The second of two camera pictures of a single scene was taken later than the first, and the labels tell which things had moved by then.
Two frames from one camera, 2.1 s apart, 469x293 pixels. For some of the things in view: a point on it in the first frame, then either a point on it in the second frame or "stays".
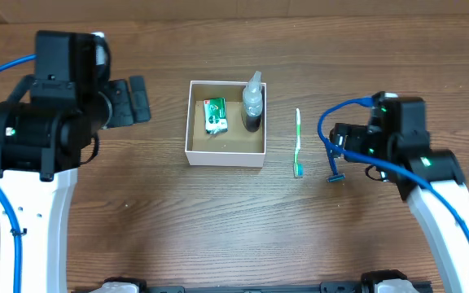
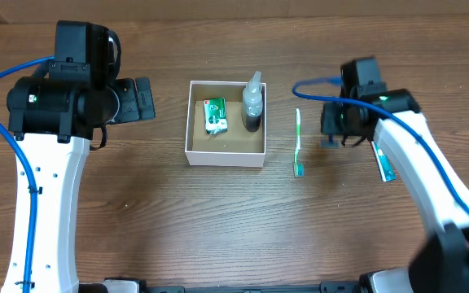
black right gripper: x=357 y=138 to x=332 y=115
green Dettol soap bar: x=216 y=115 stays
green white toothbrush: x=298 y=167 stays
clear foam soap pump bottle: x=252 y=107 stays
